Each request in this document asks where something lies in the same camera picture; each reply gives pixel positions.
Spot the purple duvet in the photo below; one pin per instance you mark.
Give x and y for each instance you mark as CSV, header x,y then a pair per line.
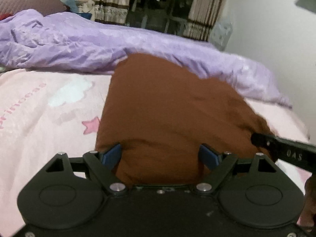
x,y
68,42

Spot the blue and white clothes pile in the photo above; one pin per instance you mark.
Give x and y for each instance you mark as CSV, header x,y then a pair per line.
x,y
83,8

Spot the brown padded jacket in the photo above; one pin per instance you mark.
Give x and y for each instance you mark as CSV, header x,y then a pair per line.
x,y
160,114

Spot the pink printed blanket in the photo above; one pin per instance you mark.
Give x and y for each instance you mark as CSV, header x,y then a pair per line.
x,y
43,113

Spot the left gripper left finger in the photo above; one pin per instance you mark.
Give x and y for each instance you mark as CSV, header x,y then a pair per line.
x,y
100,169

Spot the quilted mauve headboard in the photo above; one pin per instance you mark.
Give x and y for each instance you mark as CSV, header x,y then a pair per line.
x,y
45,7

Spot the dark window with hanging clothes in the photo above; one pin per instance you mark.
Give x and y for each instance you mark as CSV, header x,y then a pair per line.
x,y
165,16

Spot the right beige striped curtain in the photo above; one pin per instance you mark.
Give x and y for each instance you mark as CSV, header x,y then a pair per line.
x,y
202,17

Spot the covered standing fan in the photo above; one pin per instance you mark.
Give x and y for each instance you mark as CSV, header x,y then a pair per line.
x,y
220,34

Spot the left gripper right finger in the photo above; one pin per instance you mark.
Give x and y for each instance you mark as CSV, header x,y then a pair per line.
x,y
220,165

